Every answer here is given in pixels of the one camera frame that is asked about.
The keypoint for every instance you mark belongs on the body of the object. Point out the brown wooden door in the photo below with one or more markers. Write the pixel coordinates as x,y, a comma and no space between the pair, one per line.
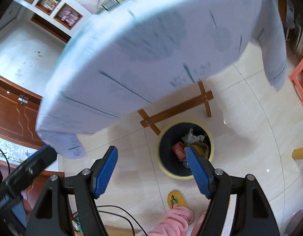
18,112

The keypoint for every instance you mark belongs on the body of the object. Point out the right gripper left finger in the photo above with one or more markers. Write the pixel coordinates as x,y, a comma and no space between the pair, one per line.
52,213

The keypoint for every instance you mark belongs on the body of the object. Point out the yellow plastic stool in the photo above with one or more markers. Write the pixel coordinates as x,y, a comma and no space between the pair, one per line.
297,154

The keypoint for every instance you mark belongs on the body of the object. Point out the pink dumbbells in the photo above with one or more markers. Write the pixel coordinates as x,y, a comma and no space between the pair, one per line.
69,18

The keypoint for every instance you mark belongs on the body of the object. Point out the patterned light blue tablecloth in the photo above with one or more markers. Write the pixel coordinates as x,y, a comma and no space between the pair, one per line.
140,51

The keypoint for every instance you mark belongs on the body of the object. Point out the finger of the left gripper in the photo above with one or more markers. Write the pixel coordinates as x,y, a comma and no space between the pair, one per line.
23,176

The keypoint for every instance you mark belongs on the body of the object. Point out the wooden table leg frame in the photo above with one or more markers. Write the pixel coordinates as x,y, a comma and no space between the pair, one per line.
203,98

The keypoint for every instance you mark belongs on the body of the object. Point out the yellow snack wrapper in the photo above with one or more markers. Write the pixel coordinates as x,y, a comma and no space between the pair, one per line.
202,149

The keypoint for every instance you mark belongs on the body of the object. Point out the framed picture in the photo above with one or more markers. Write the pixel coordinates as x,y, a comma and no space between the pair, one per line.
50,4

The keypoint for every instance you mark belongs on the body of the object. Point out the pink plastic stool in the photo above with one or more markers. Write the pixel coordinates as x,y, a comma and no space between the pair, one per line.
296,77

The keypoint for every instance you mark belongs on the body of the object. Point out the black yellow-rimmed trash bin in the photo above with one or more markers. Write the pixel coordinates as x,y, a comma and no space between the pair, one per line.
187,133

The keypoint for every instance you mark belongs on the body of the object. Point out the red cigarette box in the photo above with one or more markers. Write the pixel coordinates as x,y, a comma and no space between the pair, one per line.
178,149

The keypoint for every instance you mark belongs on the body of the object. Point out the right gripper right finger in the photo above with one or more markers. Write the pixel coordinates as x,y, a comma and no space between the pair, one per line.
252,214

